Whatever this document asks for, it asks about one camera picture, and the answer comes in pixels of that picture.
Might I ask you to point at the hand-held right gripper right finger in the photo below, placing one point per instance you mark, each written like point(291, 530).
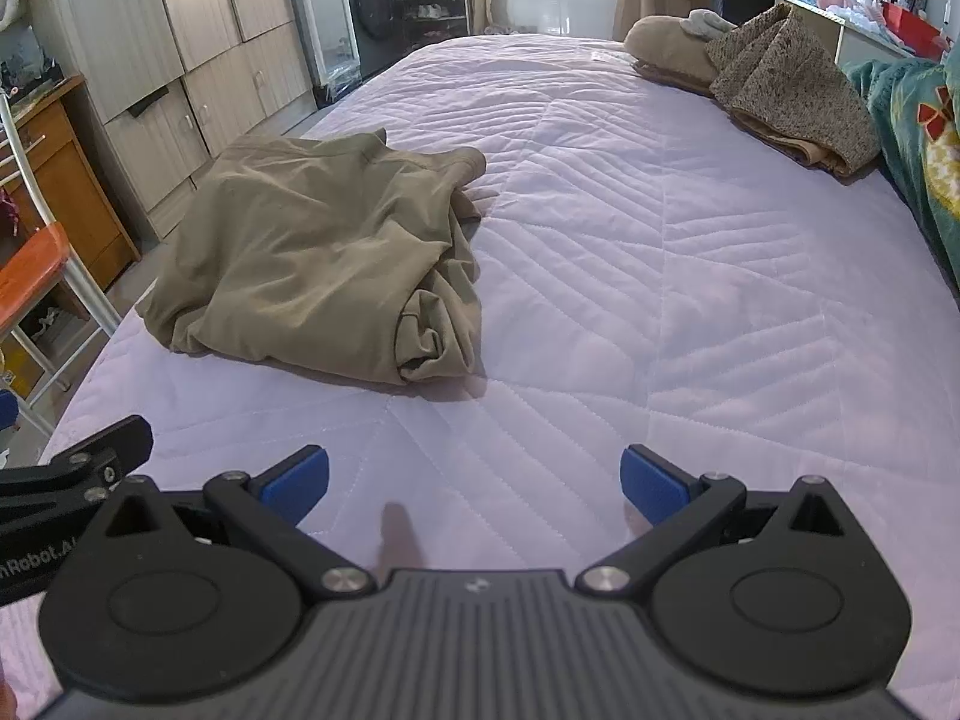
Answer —
point(652, 484)

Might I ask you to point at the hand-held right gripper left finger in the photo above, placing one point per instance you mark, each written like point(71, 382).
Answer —
point(300, 480)

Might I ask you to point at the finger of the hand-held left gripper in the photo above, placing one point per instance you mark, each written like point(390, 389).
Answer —
point(112, 442)

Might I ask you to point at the khaki t-shirt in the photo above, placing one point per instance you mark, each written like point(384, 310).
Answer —
point(300, 255)

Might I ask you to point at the blue container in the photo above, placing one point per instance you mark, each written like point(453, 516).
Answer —
point(6, 409)

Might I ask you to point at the bed with lilac quilted cover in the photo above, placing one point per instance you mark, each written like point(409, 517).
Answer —
point(637, 277)

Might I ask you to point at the wooden desk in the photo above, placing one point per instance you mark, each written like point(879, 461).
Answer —
point(67, 187)

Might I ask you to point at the folded beige garment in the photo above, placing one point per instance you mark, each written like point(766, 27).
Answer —
point(814, 154)

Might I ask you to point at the speckled brown knit sweater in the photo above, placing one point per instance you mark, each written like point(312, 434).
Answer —
point(795, 90)

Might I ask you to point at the beige wardrobe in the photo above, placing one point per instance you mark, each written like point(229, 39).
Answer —
point(187, 15)

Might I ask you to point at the folded tan fleece garment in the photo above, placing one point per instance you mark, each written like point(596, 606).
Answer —
point(667, 49)

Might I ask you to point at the teal printed blanket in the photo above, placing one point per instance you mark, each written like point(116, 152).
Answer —
point(915, 135)

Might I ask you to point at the grey cloth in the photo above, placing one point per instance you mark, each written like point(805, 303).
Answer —
point(705, 21)

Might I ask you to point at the white shelf unit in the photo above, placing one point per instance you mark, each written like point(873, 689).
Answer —
point(825, 30)

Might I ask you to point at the washing machine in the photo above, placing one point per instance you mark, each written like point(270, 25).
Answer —
point(375, 0)

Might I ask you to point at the red box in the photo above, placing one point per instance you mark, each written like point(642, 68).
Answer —
point(907, 22)

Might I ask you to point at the orange chair with metal frame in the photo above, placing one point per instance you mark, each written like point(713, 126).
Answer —
point(30, 262)

